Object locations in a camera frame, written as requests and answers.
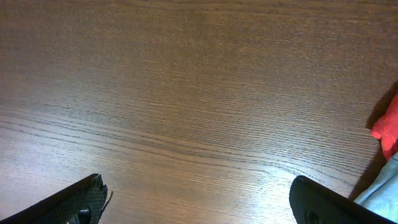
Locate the red garment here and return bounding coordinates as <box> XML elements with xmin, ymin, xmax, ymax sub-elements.
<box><xmin>371</xmin><ymin>94</ymin><xmax>398</xmax><ymax>160</ymax></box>

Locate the light blue t-shirt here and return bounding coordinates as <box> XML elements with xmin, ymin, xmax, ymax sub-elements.
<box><xmin>354</xmin><ymin>153</ymin><xmax>397</xmax><ymax>223</ymax></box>

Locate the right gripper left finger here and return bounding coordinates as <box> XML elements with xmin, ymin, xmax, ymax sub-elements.
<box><xmin>1</xmin><ymin>174</ymin><xmax>108</xmax><ymax>224</ymax></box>

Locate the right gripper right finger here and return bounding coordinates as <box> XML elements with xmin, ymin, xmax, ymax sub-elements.
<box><xmin>289</xmin><ymin>175</ymin><xmax>394</xmax><ymax>224</ymax></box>

